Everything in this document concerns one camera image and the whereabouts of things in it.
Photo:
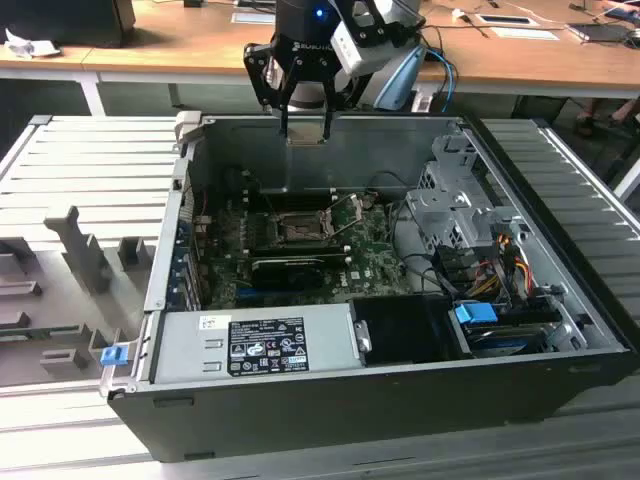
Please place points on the black power supply label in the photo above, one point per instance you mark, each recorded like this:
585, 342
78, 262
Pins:
267, 345

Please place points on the crumpled white paper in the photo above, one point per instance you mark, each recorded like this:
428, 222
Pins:
25, 46

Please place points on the thin metal locking lever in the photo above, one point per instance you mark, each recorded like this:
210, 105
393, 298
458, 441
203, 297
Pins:
270, 207

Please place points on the black monitor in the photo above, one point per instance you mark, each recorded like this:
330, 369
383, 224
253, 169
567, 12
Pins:
65, 20

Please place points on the person's sandaled feet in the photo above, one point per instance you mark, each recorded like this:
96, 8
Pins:
587, 122

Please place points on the blue expansion card retainer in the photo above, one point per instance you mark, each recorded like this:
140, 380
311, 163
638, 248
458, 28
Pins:
179, 270

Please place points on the black camera bracket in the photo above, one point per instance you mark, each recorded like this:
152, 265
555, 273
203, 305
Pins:
372, 22

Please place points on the pale blue teach pendant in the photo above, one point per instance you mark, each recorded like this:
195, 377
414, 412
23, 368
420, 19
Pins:
400, 80

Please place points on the black PC case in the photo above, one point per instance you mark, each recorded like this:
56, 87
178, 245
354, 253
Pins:
300, 420

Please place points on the wooden desk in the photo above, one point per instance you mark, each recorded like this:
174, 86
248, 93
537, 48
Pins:
200, 45

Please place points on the silver drive cage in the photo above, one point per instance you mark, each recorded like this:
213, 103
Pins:
450, 200

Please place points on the white desk leg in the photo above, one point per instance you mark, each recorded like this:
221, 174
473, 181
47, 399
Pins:
91, 95

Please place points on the blue expansion slot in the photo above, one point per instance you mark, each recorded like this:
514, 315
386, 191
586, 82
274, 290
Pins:
246, 296

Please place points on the blue plastic latch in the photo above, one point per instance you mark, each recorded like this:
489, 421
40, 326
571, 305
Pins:
113, 356

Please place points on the CPU socket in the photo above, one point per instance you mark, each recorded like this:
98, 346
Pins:
296, 231

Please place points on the white barcode sticker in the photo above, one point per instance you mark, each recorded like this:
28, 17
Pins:
215, 322

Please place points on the green motherboard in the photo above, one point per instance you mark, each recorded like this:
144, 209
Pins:
370, 260

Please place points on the silver power supply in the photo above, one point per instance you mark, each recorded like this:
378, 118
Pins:
180, 350

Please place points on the white paper sheet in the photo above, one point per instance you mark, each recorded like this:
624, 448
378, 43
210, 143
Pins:
525, 34

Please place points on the grey parts rack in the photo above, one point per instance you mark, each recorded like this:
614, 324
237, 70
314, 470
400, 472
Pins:
82, 250

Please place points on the dark notebook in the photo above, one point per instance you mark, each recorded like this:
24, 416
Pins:
597, 32

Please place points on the black graphics card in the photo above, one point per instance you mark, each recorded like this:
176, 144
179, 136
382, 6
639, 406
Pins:
285, 274

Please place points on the silver metal latch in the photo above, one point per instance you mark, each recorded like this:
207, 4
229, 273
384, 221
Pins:
363, 336

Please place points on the black RAM slots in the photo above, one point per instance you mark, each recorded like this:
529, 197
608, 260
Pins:
300, 248
300, 199

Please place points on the grey plastic case latch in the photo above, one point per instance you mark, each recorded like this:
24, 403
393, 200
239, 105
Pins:
189, 125

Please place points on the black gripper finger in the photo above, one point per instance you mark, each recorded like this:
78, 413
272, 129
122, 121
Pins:
332, 85
262, 75

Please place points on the green RAM stick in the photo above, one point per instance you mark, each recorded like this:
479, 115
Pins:
40, 330

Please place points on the hard disk in blue carrier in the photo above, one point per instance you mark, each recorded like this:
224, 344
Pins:
472, 313

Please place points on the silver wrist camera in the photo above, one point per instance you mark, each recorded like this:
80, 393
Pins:
357, 50

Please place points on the silver CPU plate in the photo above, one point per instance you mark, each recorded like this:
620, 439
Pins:
306, 136

